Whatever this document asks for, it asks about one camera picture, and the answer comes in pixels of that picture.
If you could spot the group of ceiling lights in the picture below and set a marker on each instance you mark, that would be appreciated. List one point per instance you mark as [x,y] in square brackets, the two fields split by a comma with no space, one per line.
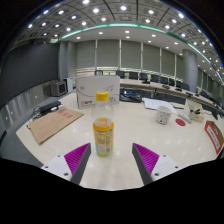
[123,7]

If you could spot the grey box monitor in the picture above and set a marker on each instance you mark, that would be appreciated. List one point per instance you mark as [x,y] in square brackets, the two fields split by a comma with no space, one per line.
[58,89]

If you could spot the flat black device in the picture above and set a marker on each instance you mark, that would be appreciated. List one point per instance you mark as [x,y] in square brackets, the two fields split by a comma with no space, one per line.
[49,106]

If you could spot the white patterned cup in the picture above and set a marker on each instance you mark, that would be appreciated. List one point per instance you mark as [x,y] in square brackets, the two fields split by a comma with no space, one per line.
[163,115]

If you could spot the yellow-capped orange drink bottle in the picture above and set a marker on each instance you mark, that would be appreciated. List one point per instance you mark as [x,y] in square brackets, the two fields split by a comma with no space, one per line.
[103,133]

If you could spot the flat round red coaster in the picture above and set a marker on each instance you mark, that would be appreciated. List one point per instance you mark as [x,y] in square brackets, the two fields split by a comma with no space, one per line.
[180,122]

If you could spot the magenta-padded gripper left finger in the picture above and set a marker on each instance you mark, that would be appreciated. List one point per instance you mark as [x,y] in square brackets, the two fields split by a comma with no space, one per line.
[77,158]

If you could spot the long curved conference desk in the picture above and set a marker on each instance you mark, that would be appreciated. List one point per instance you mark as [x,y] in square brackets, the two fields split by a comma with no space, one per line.
[156,87]

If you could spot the cardboard box with red label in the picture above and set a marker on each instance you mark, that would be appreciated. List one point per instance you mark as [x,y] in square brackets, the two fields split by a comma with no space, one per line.
[213,135]

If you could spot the small white pack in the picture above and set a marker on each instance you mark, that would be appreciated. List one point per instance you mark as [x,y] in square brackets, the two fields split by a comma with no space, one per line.
[185,117]

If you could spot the row of black office chairs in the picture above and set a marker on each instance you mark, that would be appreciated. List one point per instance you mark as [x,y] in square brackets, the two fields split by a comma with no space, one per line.
[133,75]

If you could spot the white desk organizer tray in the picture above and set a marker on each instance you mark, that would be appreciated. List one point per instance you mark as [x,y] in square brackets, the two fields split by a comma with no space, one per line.
[193,104]

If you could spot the white printed paper sheet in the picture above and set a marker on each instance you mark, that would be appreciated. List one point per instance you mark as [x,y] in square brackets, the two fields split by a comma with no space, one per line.
[155,104]

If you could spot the black marker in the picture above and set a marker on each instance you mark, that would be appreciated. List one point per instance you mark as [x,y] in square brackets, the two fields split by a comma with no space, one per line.
[196,111]

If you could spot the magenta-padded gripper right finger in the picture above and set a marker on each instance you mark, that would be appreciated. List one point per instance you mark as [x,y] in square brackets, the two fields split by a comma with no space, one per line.
[146,158]

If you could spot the large white carton box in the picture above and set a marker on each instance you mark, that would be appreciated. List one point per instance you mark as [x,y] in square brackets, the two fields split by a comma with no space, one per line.
[96,90]

